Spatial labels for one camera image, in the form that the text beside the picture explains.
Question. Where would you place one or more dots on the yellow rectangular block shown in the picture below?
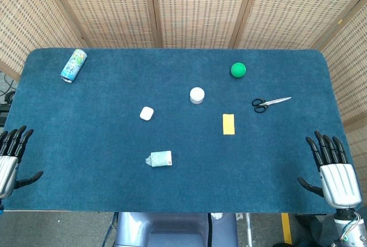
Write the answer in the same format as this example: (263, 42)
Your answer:
(228, 124)

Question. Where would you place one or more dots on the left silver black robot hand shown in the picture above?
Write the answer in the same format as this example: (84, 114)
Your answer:
(7, 164)

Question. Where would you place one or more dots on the green ball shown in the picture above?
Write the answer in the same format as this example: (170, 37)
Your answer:
(238, 70)

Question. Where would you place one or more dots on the woven folding screen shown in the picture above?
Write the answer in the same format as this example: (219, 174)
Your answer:
(183, 9)

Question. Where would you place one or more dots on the blue table mat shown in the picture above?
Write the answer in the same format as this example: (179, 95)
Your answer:
(177, 132)

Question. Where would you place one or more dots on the white earbuds case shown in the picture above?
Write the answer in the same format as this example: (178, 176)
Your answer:
(146, 113)

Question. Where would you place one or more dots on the small green white carton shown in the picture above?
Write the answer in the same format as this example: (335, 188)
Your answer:
(160, 158)

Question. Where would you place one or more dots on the blue green drink can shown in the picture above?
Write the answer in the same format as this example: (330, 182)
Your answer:
(73, 65)

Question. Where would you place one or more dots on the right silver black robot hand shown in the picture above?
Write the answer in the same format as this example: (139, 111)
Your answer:
(338, 178)

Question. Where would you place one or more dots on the white round jar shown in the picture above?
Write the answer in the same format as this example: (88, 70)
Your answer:
(197, 95)

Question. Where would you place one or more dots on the grey-blue robot torso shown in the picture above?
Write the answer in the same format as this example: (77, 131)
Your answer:
(172, 229)

